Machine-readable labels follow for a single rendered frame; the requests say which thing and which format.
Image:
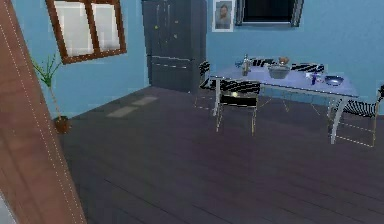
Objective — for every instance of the black striped dining chair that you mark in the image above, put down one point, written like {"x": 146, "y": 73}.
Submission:
{"x": 238, "y": 96}
{"x": 205, "y": 80}
{"x": 361, "y": 110}
{"x": 263, "y": 62}
{"x": 308, "y": 67}

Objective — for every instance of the small blue cup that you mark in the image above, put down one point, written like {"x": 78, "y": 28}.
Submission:
{"x": 238, "y": 63}

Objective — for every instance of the grey bottle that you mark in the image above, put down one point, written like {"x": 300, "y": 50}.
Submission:
{"x": 245, "y": 65}

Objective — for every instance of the dark grey fridge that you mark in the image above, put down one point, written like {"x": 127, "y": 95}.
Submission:
{"x": 175, "y": 43}

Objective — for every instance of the grey bowl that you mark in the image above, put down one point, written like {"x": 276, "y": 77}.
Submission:
{"x": 278, "y": 71}

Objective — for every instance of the white framed portrait picture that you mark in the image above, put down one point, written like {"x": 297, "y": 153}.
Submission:
{"x": 223, "y": 15}

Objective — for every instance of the brown round food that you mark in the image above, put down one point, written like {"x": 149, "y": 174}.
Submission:
{"x": 283, "y": 60}

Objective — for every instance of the pale blue dining table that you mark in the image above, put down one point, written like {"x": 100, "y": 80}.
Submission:
{"x": 293, "y": 81}

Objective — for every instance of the small blue bottle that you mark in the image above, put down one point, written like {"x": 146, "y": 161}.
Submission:
{"x": 313, "y": 77}

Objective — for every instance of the brown framed window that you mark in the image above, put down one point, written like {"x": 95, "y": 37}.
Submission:
{"x": 87, "y": 28}

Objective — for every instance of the blue bowl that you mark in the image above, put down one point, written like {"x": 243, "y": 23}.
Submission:
{"x": 334, "y": 80}

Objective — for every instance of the green house plant in pot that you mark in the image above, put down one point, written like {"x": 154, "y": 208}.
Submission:
{"x": 50, "y": 80}

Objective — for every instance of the brown wooden room door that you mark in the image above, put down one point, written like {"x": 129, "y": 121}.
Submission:
{"x": 23, "y": 133}

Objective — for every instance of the dark window with grey frame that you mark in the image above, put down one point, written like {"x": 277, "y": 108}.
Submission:
{"x": 268, "y": 11}

